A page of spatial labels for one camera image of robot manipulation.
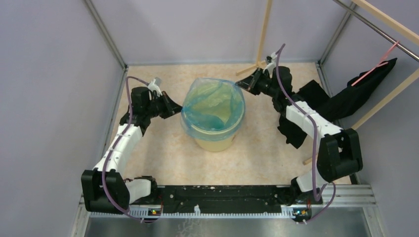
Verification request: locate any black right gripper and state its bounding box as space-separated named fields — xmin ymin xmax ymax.
xmin=236 ymin=68 xmax=279 ymax=98

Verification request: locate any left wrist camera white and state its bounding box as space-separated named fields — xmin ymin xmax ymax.
xmin=147 ymin=77 xmax=162 ymax=96

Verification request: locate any wooden clothes rack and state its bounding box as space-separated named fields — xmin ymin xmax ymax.
xmin=235 ymin=0 xmax=273 ymax=76

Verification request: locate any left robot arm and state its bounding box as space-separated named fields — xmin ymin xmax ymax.
xmin=81 ymin=86 xmax=182 ymax=214

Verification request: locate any pink clothes hanger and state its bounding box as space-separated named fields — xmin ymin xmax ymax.
xmin=351 ymin=40 xmax=401 ymax=87

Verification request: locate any metal frame corner post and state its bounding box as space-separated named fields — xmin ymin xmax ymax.
xmin=318 ymin=0 xmax=357 ymax=67

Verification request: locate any left metal frame post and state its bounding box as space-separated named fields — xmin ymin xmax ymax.
xmin=83 ymin=0 xmax=128 ymax=71

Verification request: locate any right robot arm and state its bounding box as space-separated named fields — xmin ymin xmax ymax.
xmin=235 ymin=66 xmax=363 ymax=203

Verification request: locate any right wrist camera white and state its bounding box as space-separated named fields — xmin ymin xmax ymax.
xmin=264 ymin=52 xmax=278 ymax=75

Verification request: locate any black cloth garment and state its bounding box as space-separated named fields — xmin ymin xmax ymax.
xmin=278 ymin=58 xmax=398 ymax=149

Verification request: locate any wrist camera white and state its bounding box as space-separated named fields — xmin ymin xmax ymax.
xmin=264 ymin=52 xmax=278 ymax=75
xmin=147 ymin=77 xmax=162 ymax=96

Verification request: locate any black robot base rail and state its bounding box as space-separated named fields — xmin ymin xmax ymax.
xmin=144 ymin=185 xmax=323 ymax=217

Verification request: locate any blue plastic trash bag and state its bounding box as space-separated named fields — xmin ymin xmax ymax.
xmin=180 ymin=77 xmax=246 ymax=141

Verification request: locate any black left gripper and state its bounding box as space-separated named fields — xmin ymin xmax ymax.
xmin=145 ymin=90 xmax=185 ymax=119

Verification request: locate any yellow plastic trash bin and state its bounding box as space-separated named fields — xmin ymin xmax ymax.
xmin=183 ymin=78 xmax=246 ymax=153

